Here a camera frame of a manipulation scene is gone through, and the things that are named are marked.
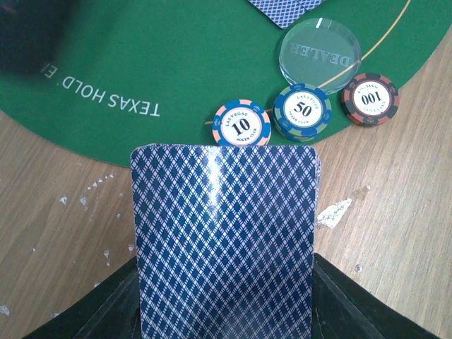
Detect blue playing card deck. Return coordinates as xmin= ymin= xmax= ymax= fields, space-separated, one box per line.
xmin=131 ymin=144 xmax=321 ymax=338

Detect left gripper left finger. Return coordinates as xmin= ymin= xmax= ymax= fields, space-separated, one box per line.
xmin=26 ymin=257 xmax=141 ymax=338

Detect clear round button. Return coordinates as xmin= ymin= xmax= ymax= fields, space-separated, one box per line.
xmin=278 ymin=18 xmax=362 ymax=95

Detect fifty chips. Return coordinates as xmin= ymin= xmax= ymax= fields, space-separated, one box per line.
xmin=272 ymin=83 xmax=333 ymax=142

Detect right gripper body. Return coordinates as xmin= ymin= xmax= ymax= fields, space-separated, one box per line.
xmin=1 ymin=0 xmax=76 ymax=75

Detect ten chips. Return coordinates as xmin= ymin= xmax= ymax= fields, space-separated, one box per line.
xmin=212 ymin=99 xmax=271 ymax=146

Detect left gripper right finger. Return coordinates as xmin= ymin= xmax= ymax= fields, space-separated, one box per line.
xmin=311 ymin=253 xmax=436 ymax=338

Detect hundred chips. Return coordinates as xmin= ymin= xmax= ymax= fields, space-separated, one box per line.
xmin=341 ymin=73 xmax=400 ymax=127

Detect white debris pile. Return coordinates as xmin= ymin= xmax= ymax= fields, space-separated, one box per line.
xmin=0 ymin=172 xmax=371 ymax=319

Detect card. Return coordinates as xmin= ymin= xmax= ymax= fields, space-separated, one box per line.
xmin=299 ymin=0 xmax=323 ymax=11
xmin=249 ymin=0 xmax=307 ymax=29

